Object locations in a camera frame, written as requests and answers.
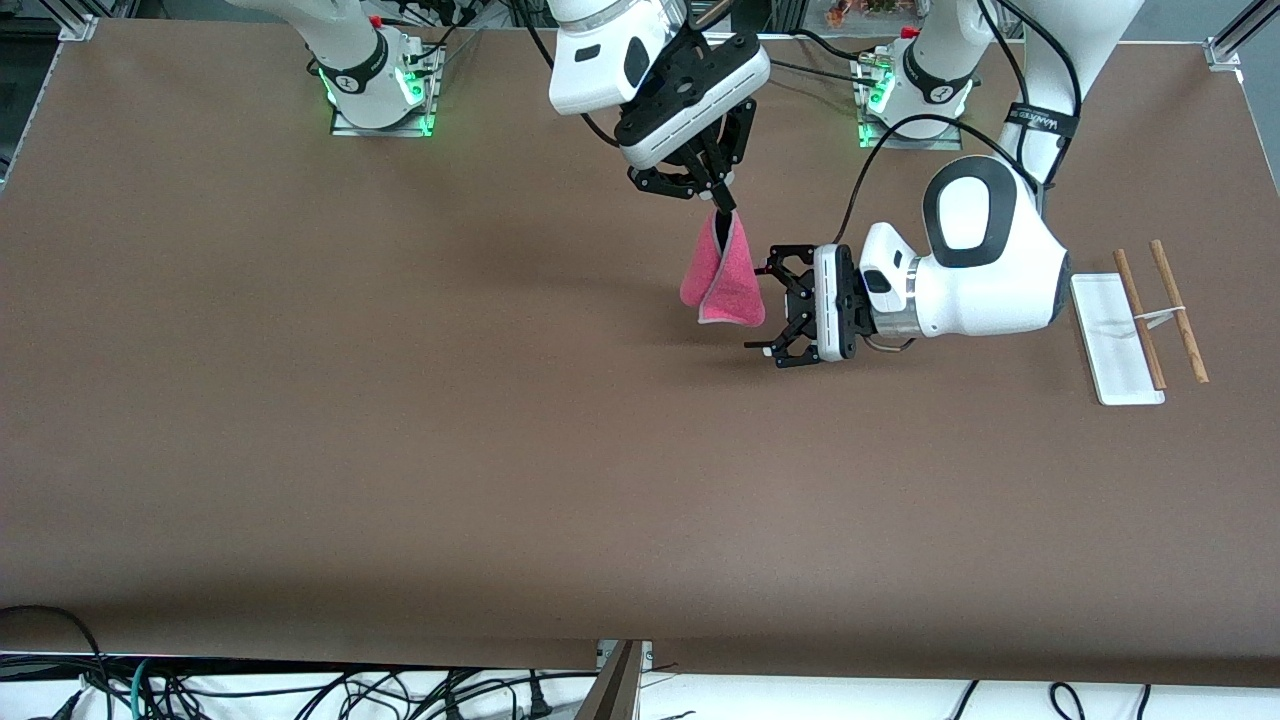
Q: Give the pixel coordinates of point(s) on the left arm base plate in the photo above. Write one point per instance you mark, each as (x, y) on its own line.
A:
(945, 143)

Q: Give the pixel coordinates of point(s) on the brown table cover sheet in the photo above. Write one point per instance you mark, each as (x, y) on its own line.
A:
(500, 450)

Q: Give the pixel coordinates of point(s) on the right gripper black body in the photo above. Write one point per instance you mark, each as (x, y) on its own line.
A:
(712, 163)

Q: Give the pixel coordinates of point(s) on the pink towel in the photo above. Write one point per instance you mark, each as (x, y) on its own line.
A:
(735, 285)

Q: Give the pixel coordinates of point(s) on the white rack with wooden bars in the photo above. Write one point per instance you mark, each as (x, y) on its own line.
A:
(1110, 340)

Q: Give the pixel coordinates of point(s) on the aluminium corner bracket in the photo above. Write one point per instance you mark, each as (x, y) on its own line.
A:
(80, 28)
(1222, 52)

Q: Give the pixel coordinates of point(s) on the table frame beam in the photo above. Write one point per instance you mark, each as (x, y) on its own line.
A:
(615, 690)

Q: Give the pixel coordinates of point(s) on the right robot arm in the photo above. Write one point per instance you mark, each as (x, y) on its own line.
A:
(590, 70)

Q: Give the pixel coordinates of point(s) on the orange background object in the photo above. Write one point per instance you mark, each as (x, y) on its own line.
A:
(860, 10)

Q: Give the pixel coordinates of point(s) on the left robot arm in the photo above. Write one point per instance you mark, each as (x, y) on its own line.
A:
(985, 280)

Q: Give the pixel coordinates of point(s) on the black power plug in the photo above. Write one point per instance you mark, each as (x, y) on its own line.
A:
(538, 705)

